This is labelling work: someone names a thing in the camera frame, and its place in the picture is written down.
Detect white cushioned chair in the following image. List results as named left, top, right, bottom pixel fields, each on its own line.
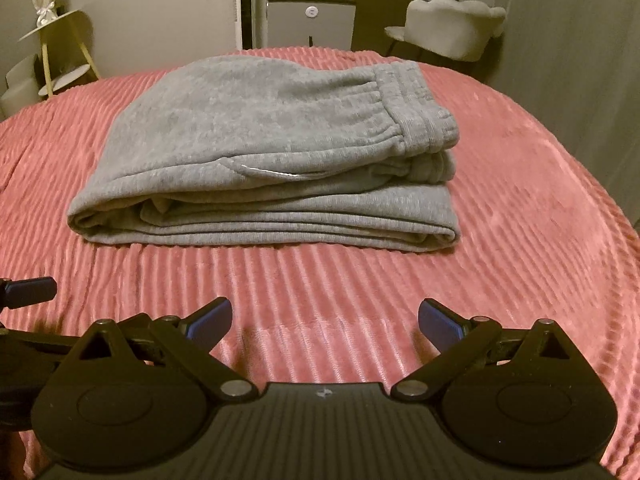
left=384, top=0, right=508, bottom=62

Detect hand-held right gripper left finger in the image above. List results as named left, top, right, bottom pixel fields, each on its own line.
left=62, top=297, right=256, bottom=402

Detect grey mini fridge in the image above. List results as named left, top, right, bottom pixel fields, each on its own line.
left=266, top=0, right=357, bottom=53

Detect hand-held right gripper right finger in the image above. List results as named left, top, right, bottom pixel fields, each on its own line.
left=390, top=297, right=587, bottom=402

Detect white tower appliance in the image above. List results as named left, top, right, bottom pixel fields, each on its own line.
left=233, top=0, right=255, bottom=52

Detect grey pants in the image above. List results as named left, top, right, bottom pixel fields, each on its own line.
left=67, top=56, right=462, bottom=255

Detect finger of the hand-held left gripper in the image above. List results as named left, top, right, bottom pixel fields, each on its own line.
left=0, top=328, right=81, bottom=363
left=0, top=276, right=59, bottom=312

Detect pink ribbed blanket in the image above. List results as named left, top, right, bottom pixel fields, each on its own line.
left=0, top=47, right=640, bottom=480

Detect yellow and white tiered stand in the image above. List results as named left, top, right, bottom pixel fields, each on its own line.
left=4, top=7, right=102, bottom=107

